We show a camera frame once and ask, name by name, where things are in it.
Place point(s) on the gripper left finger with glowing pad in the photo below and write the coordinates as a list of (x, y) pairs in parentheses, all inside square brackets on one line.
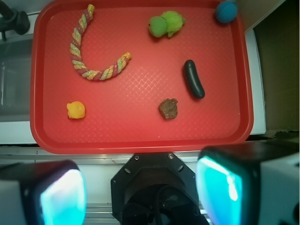
[(45, 193)]

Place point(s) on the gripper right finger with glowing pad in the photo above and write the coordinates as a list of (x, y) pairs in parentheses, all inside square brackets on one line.
[(253, 183)]

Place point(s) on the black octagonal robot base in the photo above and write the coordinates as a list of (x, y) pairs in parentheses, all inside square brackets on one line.
[(155, 189)]

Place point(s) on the brown rock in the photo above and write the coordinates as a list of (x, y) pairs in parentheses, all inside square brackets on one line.
[(168, 108)]

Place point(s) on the yellow rubber duck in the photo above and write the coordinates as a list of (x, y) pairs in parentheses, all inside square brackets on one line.
[(76, 110)]

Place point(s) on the dark green toy cucumber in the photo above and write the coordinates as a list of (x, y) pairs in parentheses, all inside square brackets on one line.
[(192, 79)]

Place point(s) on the red plastic tray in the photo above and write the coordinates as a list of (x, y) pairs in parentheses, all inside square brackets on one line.
[(122, 113)]

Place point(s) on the clear plastic bin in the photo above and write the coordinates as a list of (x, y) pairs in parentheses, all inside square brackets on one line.
[(15, 72)]

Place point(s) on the blue knitted ball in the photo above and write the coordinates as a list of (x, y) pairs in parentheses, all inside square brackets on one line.
[(226, 12)]

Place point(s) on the black clamp knob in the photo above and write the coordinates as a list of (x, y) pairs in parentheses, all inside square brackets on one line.
[(11, 19)]

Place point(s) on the green plush turtle toy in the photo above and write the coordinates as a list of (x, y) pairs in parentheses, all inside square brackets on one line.
[(168, 23)]

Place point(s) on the multicolour braided rope toy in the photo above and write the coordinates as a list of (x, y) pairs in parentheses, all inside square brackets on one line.
[(75, 50)]

